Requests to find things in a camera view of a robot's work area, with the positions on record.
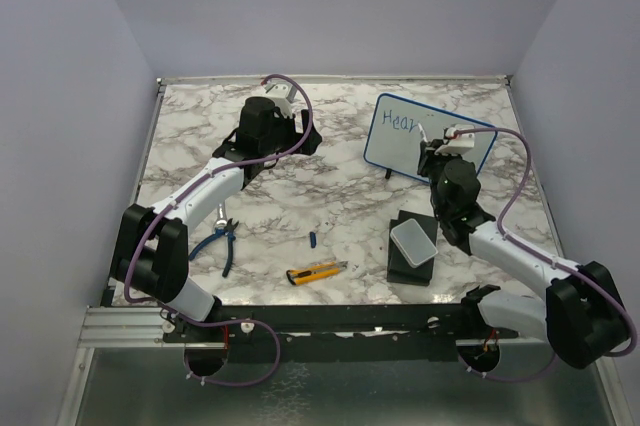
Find yellow utility knife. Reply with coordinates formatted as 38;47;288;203
286;261;348;286

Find blue whiteboard marker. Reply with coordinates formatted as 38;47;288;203
417;123;429;144

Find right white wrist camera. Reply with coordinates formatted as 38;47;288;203
435;125;475;156

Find blue framed whiteboard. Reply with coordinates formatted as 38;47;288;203
363;93;497;183

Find black box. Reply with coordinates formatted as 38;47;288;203
386;210;438;286

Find grey white eraser case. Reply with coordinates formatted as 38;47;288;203
390;218;438;269

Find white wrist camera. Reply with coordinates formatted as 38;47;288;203
435;125;475;156
265;83;297;118

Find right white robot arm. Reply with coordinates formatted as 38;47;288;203
417;140;638;369

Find silver wrench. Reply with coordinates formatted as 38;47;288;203
213;203;228;232

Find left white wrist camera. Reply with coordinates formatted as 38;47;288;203
265;83;297;118

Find black mounting base rail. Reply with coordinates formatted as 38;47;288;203
163;303;491;363

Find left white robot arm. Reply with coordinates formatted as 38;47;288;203
110;96;322;341

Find blue handled pliers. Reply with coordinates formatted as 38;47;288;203
188;218;239;278

